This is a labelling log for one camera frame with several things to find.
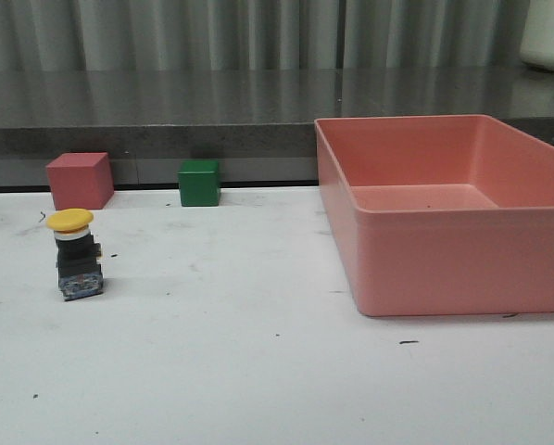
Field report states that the yellow mushroom push button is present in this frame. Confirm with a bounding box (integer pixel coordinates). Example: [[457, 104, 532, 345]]
[[46, 208, 104, 301]]

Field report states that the green cube block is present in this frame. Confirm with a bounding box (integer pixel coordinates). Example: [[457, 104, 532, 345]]
[[178, 159, 220, 207]]

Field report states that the pink plastic bin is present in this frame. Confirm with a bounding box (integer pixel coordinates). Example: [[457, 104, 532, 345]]
[[315, 115, 554, 316]]

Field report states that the pink cube block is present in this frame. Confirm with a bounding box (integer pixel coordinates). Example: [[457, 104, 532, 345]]
[[45, 152, 114, 210]]

